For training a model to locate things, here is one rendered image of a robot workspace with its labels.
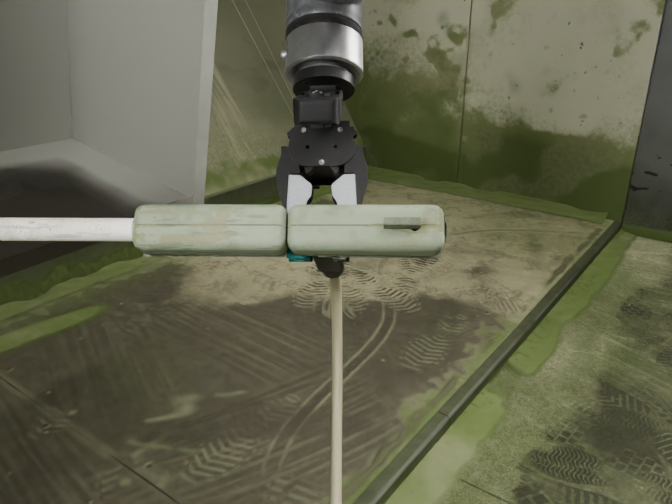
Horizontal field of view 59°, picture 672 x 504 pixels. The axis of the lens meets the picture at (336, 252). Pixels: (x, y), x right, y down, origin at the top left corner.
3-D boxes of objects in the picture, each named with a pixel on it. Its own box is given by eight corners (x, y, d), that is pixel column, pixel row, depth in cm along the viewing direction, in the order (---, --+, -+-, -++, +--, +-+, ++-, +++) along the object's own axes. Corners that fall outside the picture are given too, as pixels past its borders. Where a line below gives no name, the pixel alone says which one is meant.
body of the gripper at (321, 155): (358, 193, 71) (357, 99, 74) (357, 169, 63) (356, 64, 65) (294, 194, 72) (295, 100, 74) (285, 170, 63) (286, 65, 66)
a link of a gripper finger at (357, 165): (373, 211, 64) (361, 135, 66) (373, 207, 63) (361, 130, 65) (329, 217, 65) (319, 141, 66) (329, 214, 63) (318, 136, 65)
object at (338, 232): (424, 250, 79) (448, 196, 56) (425, 286, 78) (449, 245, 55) (64, 248, 81) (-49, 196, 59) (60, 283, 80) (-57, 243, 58)
